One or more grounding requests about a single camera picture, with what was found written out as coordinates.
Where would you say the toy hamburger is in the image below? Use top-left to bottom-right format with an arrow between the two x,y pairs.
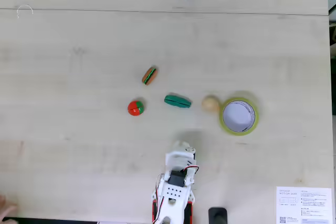
141,66 -> 159,86

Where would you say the black pole stand with base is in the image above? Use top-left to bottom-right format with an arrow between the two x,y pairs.
208,207 -> 228,224

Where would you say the green toy cucumber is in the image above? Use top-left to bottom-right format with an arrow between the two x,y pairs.
164,94 -> 192,110

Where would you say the person's hand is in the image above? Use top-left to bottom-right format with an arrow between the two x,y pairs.
0,194 -> 19,221

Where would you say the white printed paper sheet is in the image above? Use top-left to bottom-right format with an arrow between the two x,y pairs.
276,186 -> 332,224

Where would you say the yellowish packing tape roll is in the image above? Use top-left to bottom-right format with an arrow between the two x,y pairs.
219,97 -> 260,137

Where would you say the red toy tomato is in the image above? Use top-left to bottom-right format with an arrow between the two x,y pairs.
127,99 -> 145,117

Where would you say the red white servo cable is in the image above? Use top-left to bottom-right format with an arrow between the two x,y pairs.
154,173 -> 165,222

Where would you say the beige toy egg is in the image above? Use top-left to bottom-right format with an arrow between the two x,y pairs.
201,94 -> 220,113

